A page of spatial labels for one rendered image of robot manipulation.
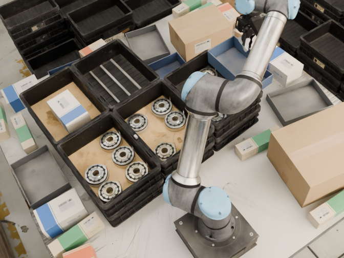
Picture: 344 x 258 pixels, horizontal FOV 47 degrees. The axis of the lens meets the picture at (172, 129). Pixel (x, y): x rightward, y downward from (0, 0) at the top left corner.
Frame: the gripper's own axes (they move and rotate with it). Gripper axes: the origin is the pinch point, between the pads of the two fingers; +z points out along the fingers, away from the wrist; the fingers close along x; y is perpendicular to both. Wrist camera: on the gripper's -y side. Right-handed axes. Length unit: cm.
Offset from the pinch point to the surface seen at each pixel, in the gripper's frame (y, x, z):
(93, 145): 14, 72, 39
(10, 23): 177, 73, 73
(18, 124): 54, 99, 50
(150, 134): 4, 47, 36
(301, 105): -15, -31, 38
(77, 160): 11, 82, 40
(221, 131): -13.6, 19.0, 30.9
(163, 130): 3, 41, 35
